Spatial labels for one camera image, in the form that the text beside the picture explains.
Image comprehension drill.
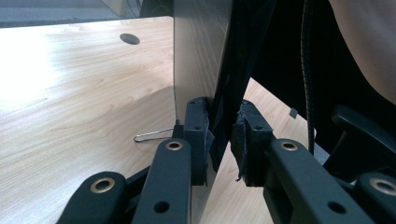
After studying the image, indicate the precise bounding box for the round table cable hole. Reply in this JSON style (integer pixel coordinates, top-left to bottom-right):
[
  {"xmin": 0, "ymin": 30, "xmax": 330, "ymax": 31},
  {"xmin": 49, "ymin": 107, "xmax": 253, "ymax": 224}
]
[{"xmin": 119, "ymin": 33, "xmax": 141, "ymax": 46}]

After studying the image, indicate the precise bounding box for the black chair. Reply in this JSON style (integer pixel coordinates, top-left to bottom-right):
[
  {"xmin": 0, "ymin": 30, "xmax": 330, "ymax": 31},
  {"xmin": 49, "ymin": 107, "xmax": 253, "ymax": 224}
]
[{"xmin": 322, "ymin": 105, "xmax": 396, "ymax": 184}]

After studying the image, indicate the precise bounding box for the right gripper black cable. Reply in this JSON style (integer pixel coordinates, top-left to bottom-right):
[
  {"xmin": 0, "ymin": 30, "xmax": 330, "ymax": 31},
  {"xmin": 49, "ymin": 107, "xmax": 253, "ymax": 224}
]
[{"xmin": 300, "ymin": 0, "xmax": 317, "ymax": 156}]

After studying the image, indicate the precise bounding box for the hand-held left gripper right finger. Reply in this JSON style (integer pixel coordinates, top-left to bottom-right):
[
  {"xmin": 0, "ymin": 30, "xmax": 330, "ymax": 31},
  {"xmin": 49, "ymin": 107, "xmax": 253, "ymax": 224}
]
[{"xmin": 230, "ymin": 99, "xmax": 276, "ymax": 188}]

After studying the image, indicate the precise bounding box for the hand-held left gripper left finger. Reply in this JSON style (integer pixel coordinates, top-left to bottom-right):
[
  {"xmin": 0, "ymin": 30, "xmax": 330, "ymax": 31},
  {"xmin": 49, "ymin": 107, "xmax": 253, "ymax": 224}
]
[{"xmin": 183, "ymin": 96, "xmax": 216, "ymax": 187}]

